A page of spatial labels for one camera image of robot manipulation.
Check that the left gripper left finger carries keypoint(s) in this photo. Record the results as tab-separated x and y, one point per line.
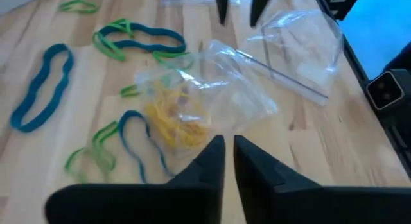
160	204

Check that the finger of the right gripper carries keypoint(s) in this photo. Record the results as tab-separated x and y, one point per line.
222	5
258	5

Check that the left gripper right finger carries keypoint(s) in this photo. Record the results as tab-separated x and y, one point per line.
305	204

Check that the clear plastic zip bag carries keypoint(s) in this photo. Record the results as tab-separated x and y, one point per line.
305	50
231	99

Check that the wide blue rubber band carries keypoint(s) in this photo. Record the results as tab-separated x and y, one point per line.
160	32
130	114

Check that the yellow rubber band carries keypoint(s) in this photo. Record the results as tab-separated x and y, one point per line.
186	134
167	121
157	108

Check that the black rubber band loop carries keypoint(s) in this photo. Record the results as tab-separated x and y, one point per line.
57	47

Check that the thin yellow-green rubber band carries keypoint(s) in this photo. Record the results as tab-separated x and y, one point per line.
64	6
167	54

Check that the dark green rubber band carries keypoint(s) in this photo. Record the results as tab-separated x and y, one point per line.
128	90

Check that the black aluminium table frame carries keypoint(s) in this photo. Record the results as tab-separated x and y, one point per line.
353	63

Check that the small black square camera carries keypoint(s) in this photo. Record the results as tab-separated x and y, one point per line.
385	90

